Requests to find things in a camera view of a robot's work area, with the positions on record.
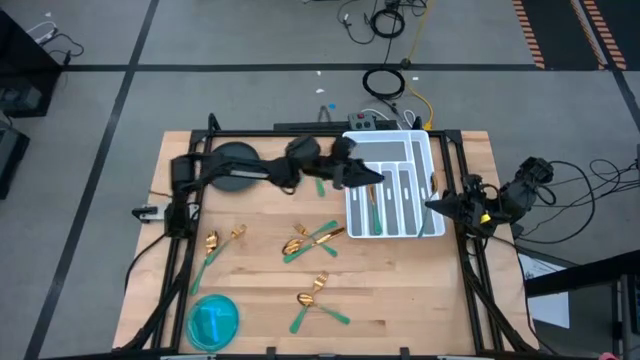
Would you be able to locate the white cutlery tray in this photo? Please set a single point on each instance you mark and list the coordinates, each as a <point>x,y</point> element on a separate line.
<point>380,150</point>

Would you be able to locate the grey power strip red switch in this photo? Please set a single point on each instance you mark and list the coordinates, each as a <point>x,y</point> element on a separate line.
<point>361,121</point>

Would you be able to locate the grey metal table legs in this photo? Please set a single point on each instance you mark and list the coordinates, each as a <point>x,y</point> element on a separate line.
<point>625,320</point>

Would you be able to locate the silver extrusion bracket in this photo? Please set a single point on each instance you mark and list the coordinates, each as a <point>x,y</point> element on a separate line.
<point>150,212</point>

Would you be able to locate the black frame clamp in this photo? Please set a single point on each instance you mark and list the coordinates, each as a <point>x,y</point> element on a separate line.
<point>270,352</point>
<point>405,352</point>
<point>214,124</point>

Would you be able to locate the black computer tower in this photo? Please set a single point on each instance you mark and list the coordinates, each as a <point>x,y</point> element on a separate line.
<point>20,65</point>
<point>10,160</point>

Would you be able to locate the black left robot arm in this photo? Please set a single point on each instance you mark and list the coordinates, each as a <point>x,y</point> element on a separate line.
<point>225,162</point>

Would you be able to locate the pink object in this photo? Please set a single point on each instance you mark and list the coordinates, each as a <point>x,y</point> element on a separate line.
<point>607,357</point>

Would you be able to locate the dark grey plate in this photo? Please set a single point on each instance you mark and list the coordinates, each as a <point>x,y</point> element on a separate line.
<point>235,185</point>

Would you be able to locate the black hazard-striped floor mat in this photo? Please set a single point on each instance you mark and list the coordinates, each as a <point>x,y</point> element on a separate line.
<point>555,30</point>

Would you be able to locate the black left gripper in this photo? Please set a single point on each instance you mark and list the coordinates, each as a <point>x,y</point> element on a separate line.
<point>342,167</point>

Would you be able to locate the black round floor plug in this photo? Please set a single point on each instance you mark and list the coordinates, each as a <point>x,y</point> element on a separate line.
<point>406,63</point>

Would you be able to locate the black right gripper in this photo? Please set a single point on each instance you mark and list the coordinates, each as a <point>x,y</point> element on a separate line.
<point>475,205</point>

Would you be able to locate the black perforated bar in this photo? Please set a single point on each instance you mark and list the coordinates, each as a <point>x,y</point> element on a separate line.
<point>300,126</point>

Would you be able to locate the teal translucent plastic plate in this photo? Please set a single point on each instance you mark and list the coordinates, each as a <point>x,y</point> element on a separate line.
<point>212,322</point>

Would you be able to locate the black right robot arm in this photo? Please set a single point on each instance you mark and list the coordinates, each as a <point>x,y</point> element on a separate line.
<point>525,192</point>

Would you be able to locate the yellow tape tag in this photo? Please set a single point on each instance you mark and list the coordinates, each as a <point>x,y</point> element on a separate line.
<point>484,218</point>

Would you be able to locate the white paper sheet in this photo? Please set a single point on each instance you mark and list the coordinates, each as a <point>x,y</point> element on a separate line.
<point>550,310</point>

